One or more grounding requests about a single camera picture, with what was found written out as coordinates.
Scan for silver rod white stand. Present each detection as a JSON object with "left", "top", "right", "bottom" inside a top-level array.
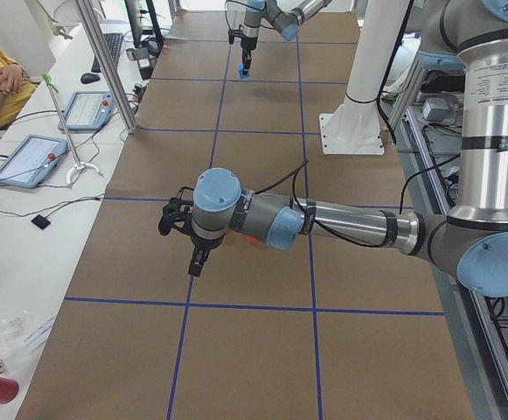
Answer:
[{"left": 42, "top": 73, "right": 103, "bottom": 188}]

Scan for grey power adapter box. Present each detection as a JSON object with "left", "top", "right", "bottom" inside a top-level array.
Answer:
[{"left": 422, "top": 97, "right": 449, "bottom": 122}]

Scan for aluminium frame post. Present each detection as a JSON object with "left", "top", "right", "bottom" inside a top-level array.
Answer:
[{"left": 75, "top": 0, "right": 136, "bottom": 134}]

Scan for black computer keyboard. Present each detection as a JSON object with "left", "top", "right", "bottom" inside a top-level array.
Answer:
[{"left": 91, "top": 32, "right": 123, "bottom": 73}]

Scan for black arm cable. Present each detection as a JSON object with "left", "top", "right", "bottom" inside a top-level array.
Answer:
[{"left": 253, "top": 157, "right": 412, "bottom": 249}]

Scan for blue cube block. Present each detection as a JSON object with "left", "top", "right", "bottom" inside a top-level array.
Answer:
[{"left": 238, "top": 65, "right": 250, "bottom": 80}]

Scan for black computer mouse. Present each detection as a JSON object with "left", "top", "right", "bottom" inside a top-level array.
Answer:
[{"left": 80, "top": 73, "right": 101, "bottom": 84}]

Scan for near blue teach pendant tablet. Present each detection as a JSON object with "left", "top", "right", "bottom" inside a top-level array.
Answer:
[{"left": 0, "top": 135, "right": 67, "bottom": 189}]

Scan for white central pedestal column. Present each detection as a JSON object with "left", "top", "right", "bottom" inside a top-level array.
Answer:
[{"left": 319, "top": 0, "right": 413, "bottom": 156}]

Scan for black monitor stand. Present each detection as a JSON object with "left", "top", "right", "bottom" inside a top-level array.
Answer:
[{"left": 124, "top": 0, "right": 164, "bottom": 57}]

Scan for far blue teach pendant tablet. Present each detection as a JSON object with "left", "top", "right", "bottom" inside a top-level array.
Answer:
[{"left": 64, "top": 91, "right": 115, "bottom": 132}]

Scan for blue teach pendant tablet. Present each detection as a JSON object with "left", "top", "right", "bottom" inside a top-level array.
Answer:
[
  {"left": 0, "top": 135, "right": 67, "bottom": 189},
  {"left": 64, "top": 91, "right": 115, "bottom": 132}
]

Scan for small black square pad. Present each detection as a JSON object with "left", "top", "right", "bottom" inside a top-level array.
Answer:
[{"left": 31, "top": 214, "right": 51, "bottom": 230}]

